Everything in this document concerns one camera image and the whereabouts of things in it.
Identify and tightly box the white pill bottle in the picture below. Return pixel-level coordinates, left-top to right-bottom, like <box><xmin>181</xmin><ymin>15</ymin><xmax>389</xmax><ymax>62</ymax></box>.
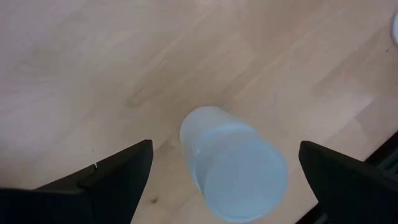
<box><xmin>391</xmin><ymin>11</ymin><xmax>398</xmax><ymax>47</ymax></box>

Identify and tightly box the translucent white plastic cup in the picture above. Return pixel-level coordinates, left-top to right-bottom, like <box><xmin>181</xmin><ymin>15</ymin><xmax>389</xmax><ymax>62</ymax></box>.
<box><xmin>179</xmin><ymin>106</ymin><xmax>289</xmax><ymax>223</ymax></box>

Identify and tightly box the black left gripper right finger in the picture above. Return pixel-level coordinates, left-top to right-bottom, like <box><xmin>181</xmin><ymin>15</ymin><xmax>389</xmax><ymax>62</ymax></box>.
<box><xmin>298</xmin><ymin>140</ymin><xmax>398</xmax><ymax>224</ymax></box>

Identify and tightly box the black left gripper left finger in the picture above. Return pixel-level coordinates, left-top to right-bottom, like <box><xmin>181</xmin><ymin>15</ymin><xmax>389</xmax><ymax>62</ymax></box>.
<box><xmin>0</xmin><ymin>139</ymin><xmax>154</xmax><ymax>224</ymax></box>

